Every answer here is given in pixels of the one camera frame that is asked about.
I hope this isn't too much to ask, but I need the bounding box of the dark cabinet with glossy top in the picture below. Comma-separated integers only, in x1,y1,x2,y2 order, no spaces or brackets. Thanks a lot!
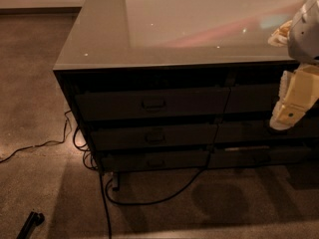
53,0,319,192

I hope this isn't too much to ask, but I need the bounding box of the black cylindrical floor object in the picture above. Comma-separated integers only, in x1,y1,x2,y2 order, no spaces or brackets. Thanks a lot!
16,211,45,239

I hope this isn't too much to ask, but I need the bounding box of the thin black floor cable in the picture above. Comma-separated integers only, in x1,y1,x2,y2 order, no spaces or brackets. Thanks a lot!
0,109,98,171

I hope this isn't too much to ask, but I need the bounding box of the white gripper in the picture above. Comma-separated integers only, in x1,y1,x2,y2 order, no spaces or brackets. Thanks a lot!
268,0,319,130

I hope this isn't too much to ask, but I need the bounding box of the drawer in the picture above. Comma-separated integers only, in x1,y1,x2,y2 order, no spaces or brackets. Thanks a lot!
101,149,209,172
208,146,312,168
224,83,319,115
75,88,229,121
215,118,319,143
91,123,217,150

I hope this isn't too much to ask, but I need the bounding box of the thick black cable loop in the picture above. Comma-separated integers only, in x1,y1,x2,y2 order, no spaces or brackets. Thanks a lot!
98,87,233,239

